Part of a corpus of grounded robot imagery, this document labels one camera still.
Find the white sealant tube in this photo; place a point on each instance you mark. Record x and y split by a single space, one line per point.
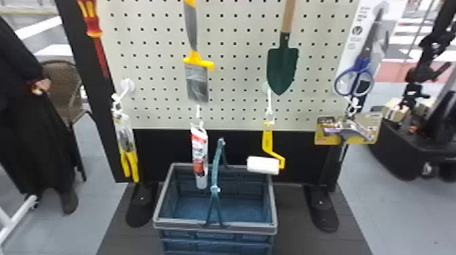
200 153

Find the white pegboard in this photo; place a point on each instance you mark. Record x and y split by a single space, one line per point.
235 89

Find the yellow paint roller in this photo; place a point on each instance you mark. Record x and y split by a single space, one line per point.
265 163

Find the yellow paint brush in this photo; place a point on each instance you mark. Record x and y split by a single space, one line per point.
195 71

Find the green garden trowel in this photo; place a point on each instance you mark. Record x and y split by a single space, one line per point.
282 67

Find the blue basket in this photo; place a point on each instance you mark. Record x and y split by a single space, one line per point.
228 210

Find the yellow pliers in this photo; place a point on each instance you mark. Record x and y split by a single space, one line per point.
125 142

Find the silver wrench on yellow card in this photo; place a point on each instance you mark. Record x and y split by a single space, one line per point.
347 130

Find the blue scissors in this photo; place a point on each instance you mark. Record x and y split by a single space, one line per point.
359 53

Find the brown chair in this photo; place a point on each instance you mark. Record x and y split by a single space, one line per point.
66 89

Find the red screwdriver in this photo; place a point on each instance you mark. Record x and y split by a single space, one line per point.
93 25

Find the person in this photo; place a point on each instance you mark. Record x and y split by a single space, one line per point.
28 124

